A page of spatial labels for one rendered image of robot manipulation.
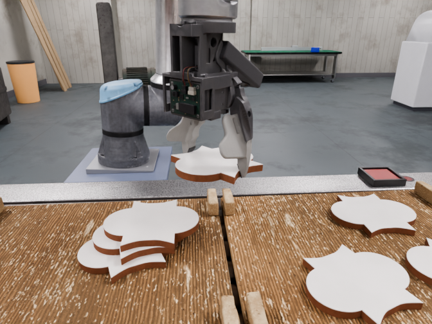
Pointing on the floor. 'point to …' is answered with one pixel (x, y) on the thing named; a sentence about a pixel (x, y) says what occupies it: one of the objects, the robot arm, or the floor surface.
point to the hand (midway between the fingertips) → (215, 161)
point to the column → (162, 169)
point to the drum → (24, 80)
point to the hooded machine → (415, 67)
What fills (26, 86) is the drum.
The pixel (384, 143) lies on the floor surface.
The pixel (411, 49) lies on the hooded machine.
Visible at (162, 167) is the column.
